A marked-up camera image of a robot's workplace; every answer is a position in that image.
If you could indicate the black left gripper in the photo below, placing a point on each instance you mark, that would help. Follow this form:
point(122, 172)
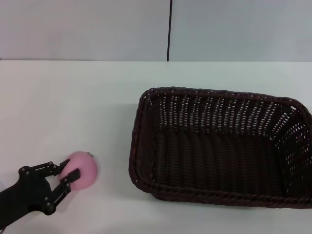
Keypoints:
point(34, 190)

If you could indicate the pink peach toy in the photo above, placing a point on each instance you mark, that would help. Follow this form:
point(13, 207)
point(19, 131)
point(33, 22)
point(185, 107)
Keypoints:
point(85, 170)

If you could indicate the dark brown wicker basket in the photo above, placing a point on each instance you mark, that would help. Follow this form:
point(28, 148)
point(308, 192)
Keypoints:
point(219, 156)

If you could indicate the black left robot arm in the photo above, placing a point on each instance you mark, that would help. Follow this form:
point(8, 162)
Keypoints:
point(12, 207)

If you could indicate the thin black vertical pole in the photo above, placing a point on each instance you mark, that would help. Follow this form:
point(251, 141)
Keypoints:
point(169, 29)

